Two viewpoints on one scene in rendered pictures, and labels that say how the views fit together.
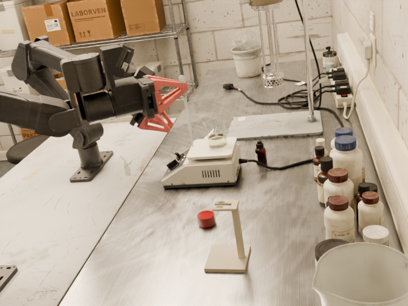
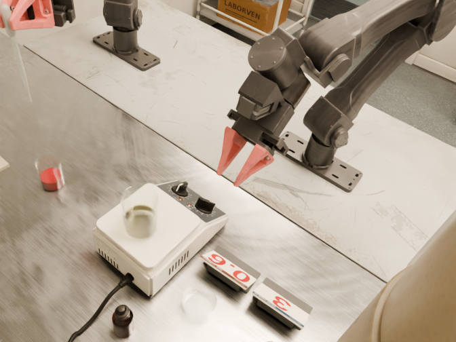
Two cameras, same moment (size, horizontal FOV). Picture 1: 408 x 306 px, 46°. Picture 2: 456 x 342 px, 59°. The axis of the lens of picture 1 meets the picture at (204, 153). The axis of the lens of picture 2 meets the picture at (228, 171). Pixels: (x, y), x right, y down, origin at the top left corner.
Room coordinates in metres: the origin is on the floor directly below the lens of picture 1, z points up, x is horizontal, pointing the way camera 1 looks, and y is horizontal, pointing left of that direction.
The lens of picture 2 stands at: (1.37, -0.34, 1.51)
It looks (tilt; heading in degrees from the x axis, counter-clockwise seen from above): 46 degrees down; 106
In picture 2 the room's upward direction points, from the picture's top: 11 degrees clockwise
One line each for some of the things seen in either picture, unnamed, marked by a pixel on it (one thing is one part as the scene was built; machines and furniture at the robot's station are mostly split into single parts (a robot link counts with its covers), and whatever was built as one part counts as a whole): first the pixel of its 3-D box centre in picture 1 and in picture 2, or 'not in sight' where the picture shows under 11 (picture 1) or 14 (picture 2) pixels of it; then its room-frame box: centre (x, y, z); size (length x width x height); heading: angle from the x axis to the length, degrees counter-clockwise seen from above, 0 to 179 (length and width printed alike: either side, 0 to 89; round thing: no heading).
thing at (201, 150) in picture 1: (212, 147); (149, 222); (1.17, -0.02, 0.98); 0.12 x 0.12 x 0.01; 76
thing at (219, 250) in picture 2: not in sight; (231, 266); (1.30, 0.00, 0.92); 0.09 x 0.06 x 0.04; 169
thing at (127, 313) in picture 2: (260, 152); (123, 318); (1.20, -0.15, 0.93); 0.03 x 0.03 x 0.07
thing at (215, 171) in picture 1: (204, 163); (161, 229); (1.17, 0.00, 0.94); 0.22 x 0.13 x 0.08; 76
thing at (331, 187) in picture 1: (339, 195); not in sight; (0.87, -0.26, 0.95); 0.06 x 0.06 x 0.11
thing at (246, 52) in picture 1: (246, 51); not in sight; (2.17, -0.27, 1.01); 0.14 x 0.14 x 0.21
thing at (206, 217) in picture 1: (204, 212); (50, 173); (0.93, 0.02, 0.93); 0.04 x 0.04 x 0.06
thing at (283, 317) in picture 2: not in sight; (283, 300); (1.40, -0.01, 0.92); 0.09 x 0.06 x 0.04; 169
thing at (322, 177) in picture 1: (327, 181); not in sight; (0.94, -0.26, 0.95); 0.04 x 0.04 x 0.11
